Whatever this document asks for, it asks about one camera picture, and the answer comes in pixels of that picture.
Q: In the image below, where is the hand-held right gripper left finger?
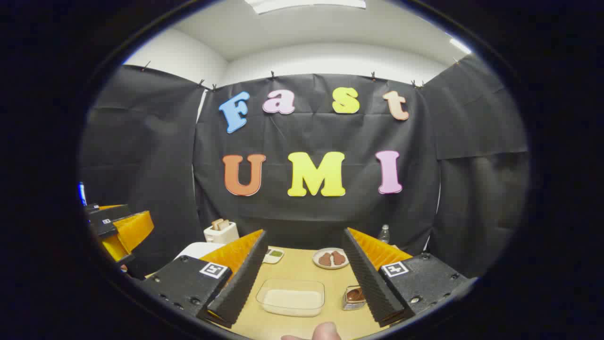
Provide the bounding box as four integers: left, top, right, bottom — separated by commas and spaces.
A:
139, 230, 268, 329

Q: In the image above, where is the white rice cooker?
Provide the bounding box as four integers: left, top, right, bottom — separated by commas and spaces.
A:
175, 242, 225, 261

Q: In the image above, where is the clear chopstick holder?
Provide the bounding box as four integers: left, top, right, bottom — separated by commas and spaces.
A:
342, 285, 368, 311

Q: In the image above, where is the clear container of rice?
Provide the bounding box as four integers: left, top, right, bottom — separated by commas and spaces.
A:
256, 278, 326, 317

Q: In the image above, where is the white toaster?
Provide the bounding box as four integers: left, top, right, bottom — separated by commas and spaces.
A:
204, 219, 239, 245

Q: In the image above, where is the black backdrop cloth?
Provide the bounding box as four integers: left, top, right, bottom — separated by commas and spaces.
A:
79, 54, 529, 279

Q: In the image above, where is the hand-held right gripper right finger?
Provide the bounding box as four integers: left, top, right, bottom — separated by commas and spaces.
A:
342, 228, 468, 327

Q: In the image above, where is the white round plate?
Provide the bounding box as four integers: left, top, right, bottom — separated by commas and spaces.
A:
312, 247, 350, 270

